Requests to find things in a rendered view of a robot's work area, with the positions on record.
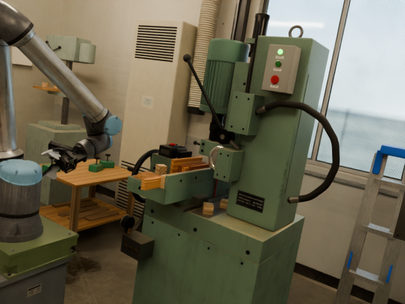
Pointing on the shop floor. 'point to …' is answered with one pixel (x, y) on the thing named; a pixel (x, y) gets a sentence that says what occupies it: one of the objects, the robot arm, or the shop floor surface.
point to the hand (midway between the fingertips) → (38, 166)
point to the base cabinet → (208, 271)
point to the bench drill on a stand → (63, 48)
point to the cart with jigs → (109, 171)
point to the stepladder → (366, 210)
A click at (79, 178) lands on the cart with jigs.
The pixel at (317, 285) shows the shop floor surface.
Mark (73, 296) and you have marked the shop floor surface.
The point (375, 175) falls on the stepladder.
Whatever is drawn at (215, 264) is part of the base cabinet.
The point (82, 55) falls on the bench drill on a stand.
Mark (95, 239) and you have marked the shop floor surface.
